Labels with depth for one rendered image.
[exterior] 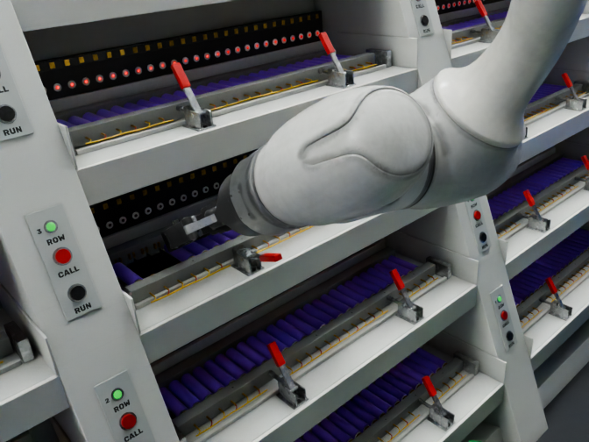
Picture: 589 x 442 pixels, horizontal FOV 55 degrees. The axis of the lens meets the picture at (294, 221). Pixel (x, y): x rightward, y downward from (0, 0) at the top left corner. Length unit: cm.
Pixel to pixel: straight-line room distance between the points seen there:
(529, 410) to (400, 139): 90
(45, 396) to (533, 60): 58
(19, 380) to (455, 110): 52
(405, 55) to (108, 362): 69
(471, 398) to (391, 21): 69
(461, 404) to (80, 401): 69
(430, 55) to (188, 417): 71
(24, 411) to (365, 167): 44
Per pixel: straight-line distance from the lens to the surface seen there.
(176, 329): 72
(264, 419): 83
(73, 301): 67
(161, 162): 72
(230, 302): 76
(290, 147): 47
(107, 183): 70
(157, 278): 75
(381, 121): 43
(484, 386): 117
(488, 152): 55
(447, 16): 142
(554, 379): 141
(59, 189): 67
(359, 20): 111
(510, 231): 130
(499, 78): 54
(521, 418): 124
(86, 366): 68
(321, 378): 88
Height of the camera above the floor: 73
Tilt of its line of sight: 9 degrees down
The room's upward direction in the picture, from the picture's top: 18 degrees counter-clockwise
